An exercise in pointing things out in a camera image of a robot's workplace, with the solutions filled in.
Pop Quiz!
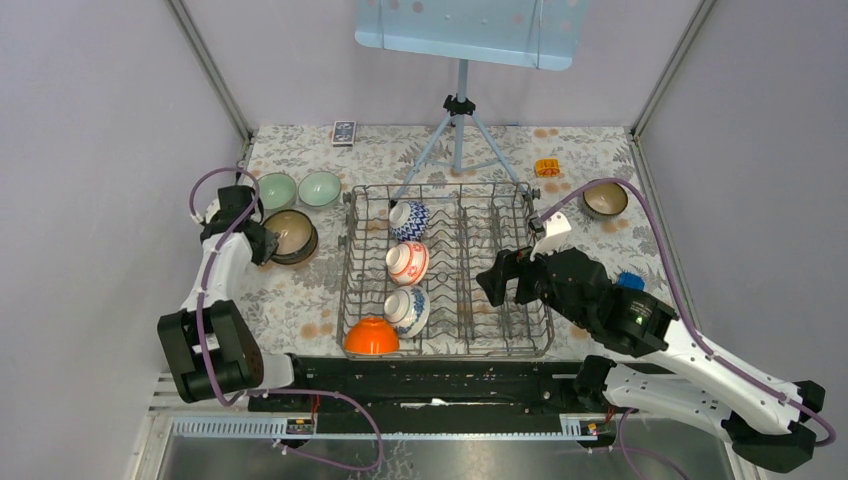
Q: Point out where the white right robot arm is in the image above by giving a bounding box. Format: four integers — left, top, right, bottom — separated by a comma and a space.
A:
476, 248, 826, 473

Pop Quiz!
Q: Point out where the dark brown patterned bowl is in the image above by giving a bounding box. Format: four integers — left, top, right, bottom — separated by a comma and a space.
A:
580, 183, 629, 221

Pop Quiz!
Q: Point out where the pink speckled bowl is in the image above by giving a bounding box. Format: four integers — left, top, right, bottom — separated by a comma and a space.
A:
262, 209, 318, 266

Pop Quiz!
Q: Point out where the light blue board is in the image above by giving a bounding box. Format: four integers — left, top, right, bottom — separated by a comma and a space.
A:
355, 0, 590, 71

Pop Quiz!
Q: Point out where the blue plastic toy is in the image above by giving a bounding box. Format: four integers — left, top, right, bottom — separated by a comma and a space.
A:
616, 272, 645, 291

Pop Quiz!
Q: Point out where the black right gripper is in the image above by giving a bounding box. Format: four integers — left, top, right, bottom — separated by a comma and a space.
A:
474, 234, 591, 328

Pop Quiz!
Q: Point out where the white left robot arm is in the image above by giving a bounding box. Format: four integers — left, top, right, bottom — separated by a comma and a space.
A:
157, 185, 278, 407

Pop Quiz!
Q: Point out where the light green bowl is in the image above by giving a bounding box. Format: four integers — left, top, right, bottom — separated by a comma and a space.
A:
259, 173, 297, 212

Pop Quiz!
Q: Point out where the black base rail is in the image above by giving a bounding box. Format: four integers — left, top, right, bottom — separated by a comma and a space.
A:
248, 357, 613, 434

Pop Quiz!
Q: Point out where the blue white zigzag bowl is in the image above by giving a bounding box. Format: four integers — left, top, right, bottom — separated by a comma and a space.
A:
389, 201, 430, 242

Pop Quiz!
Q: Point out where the white blue floral bowl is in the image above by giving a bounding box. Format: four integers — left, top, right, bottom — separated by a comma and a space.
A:
383, 285, 431, 339

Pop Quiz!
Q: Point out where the orange bowl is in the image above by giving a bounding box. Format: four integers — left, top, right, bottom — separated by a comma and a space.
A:
343, 317, 400, 355

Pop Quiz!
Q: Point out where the light blue tripod stand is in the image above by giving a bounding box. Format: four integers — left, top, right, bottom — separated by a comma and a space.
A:
389, 59, 519, 207

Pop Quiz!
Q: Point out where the white red patterned bowl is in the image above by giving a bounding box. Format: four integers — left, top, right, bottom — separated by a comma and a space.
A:
385, 241, 430, 286

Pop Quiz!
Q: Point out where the playing card box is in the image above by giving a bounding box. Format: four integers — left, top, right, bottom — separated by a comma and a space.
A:
331, 120, 357, 147

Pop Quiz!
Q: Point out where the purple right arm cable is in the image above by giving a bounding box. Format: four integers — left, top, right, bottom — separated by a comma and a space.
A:
529, 178, 838, 480

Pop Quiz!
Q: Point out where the pale green checkered bowl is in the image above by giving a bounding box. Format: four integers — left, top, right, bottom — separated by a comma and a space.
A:
298, 171, 342, 210

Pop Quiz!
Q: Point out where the grey wire dish rack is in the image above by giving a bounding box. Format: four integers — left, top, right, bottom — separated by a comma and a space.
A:
337, 182, 554, 360

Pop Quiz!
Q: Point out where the small yellow orange toy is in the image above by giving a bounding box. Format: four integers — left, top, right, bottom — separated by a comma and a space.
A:
534, 158, 561, 178

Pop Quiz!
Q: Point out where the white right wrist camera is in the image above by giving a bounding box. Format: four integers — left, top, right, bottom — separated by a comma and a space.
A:
529, 212, 572, 261

